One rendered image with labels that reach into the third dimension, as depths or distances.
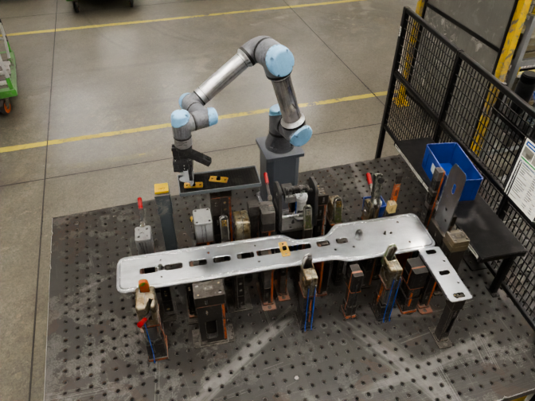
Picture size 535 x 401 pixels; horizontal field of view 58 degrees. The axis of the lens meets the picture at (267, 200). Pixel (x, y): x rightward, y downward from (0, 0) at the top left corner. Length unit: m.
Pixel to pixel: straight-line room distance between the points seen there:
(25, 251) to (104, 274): 1.40
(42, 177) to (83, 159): 0.37
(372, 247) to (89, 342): 1.30
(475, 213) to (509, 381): 0.73
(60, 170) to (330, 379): 3.14
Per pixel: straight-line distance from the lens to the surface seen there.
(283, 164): 2.49
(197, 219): 2.09
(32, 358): 3.23
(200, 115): 2.00
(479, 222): 2.39
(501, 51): 4.08
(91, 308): 2.40
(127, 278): 2.06
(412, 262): 2.17
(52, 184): 4.36
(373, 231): 2.23
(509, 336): 2.44
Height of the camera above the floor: 2.53
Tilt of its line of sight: 41 degrees down
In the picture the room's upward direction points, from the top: 1 degrees clockwise
